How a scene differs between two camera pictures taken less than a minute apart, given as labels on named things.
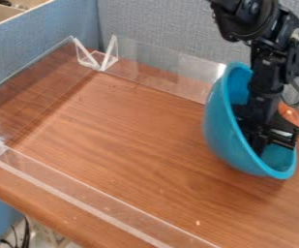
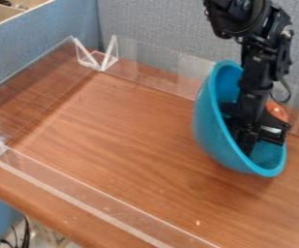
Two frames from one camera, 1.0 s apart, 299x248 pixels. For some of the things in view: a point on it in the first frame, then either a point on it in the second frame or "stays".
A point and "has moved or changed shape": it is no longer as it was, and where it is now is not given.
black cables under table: [26, 237] stays
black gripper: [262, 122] → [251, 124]
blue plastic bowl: [227, 93] has moved or changed shape
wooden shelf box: [8, 9] stays
